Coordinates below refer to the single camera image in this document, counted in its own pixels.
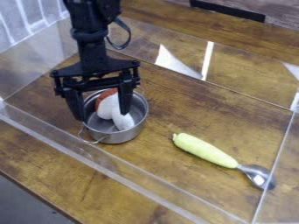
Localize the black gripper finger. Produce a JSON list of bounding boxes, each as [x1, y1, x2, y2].
[[118, 73, 134, 116], [64, 88, 84, 121]]

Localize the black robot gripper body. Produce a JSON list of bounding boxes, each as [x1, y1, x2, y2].
[[51, 59, 140, 96]]

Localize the white plush mushroom brown cap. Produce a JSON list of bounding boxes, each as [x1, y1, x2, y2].
[[95, 88, 135, 130]]

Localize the silver metal pot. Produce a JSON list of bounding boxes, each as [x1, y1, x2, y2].
[[79, 89, 150, 144]]

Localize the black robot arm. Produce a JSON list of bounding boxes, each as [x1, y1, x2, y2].
[[51, 0, 140, 121]]

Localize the black bar at background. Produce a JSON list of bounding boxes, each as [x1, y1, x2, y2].
[[190, 0, 267, 23]]

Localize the black cable loop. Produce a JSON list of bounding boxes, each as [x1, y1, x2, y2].
[[104, 17, 134, 51]]

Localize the yellow handled metal spoon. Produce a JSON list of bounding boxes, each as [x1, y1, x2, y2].
[[172, 133, 277, 190]]

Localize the clear acrylic enclosure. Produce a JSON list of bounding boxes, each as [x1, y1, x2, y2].
[[0, 0, 299, 224]]

